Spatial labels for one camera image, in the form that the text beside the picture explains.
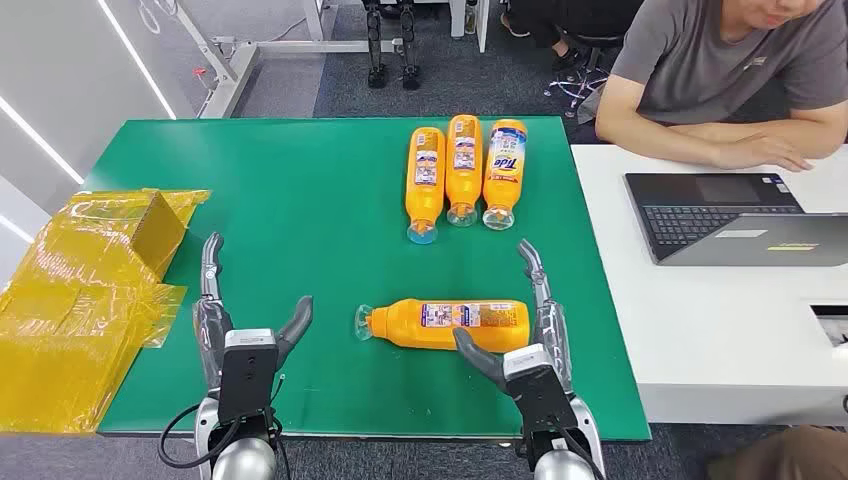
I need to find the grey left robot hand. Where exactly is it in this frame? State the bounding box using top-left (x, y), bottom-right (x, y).
top-left (192, 231), bottom-right (314, 393)

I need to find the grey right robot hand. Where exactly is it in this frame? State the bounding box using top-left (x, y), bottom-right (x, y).
top-left (453, 239), bottom-right (575, 397)

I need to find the orange Tide detergent bottle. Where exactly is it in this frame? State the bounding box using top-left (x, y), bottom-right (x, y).
top-left (482, 119), bottom-right (529, 232)

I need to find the orange detergent bottle blue cap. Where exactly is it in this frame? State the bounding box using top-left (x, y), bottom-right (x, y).
top-left (404, 127), bottom-right (446, 246)

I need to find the yellow film wrapped cardboard box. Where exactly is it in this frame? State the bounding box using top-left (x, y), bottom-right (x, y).
top-left (0, 188), bottom-right (212, 437)

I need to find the white desk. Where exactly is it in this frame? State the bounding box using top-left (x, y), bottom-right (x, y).
top-left (570, 142), bottom-right (848, 427)

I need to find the green table mat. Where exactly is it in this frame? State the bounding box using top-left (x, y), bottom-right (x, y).
top-left (82, 115), bottom-right (653, 443)

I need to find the dark grey laptop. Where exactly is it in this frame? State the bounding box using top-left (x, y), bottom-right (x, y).
top-left (623, 172), bottom-right (848, 268)

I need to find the office chair base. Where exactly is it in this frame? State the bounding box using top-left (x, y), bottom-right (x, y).
top-left (543, 36), bottom-right (614, 119)

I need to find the brown rounded object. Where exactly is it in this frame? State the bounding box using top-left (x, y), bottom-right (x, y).
top-left (705, 425), bottom-right (848, 480)

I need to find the person with black shoes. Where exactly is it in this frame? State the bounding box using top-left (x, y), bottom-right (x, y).
top-left (500, 0), bottom-right (644, 73)

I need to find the black robot leg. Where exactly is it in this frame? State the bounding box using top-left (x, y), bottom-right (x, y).
top-left (397, 0), bottom-right (423, 92)
top-left (362, 0), bottom-right (390, 90)

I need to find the white furniture leg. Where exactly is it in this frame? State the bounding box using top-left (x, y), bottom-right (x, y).
top-left (450, 0), bottom-right (492, 53)

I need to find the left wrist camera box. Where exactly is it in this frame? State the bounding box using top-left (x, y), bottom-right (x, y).
top-left (217, 329), bottom-right (280, 427)

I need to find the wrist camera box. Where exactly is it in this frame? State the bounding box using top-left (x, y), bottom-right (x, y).
top-left (502, 343), bottom-right (579, 439)
top-left (217, 329), bottom-right (280, 427)

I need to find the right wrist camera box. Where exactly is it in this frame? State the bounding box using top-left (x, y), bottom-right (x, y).
top-left (502, 343), bottom-right (579, 439)

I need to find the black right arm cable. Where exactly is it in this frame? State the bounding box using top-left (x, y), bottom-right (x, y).
top-left (553, 423), bottom-right (607, 480)

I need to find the white metal frame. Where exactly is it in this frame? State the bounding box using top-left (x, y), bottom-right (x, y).
top-left (168, 0), bottom-right (405, 119)

